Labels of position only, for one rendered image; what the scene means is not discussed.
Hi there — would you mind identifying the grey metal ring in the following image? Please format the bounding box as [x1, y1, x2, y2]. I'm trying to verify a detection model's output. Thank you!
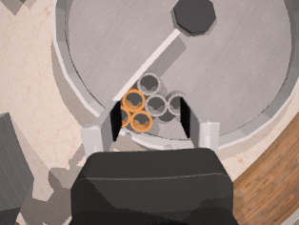
[167, 91, 186, 115]
[145, 92, 168, 116]
[137, 72, 161, 95]

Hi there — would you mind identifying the bronze bushing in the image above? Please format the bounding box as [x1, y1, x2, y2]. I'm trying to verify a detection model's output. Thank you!
[123, 87, 146, 113]
[130, 107, 152, 133]
[121, 102, 132, 128]

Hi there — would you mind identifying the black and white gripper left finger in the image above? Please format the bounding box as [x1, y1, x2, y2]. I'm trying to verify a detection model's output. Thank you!
[81, 100, 123, 160]

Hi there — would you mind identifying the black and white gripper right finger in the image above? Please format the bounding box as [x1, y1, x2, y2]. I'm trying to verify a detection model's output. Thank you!
[180, 97, 220, 155]

